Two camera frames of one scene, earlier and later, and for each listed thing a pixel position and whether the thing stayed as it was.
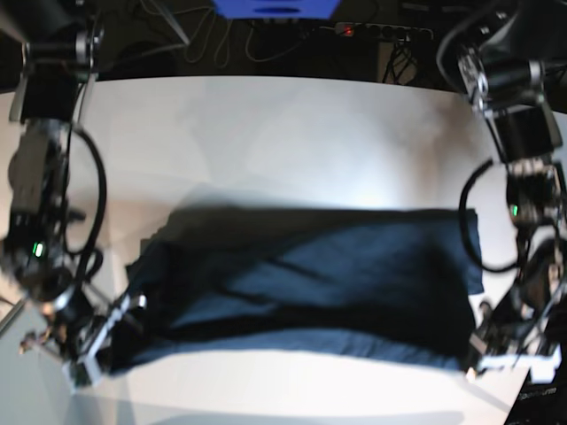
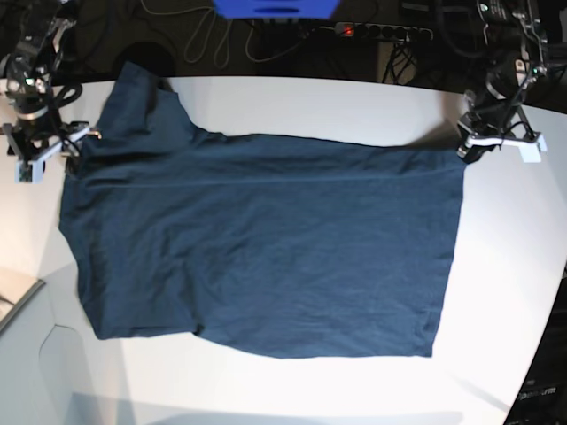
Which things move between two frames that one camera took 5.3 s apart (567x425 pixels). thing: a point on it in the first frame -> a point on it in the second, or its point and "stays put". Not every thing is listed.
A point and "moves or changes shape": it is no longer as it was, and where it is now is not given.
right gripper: (528, 320) -> (491, 123)
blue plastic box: (276, 9) stays put
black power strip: (387, 32) stays put
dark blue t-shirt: (392, 288) moves or changes shape
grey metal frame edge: (11, 315) stays put
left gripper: (80, 325) -> (31, 139)
